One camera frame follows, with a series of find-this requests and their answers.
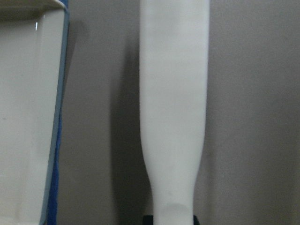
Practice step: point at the beige hand brush black bristles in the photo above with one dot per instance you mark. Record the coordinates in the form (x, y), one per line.
(174, 43)

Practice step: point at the beige plastic dustpan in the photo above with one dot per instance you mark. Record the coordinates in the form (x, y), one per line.
(33, 44)

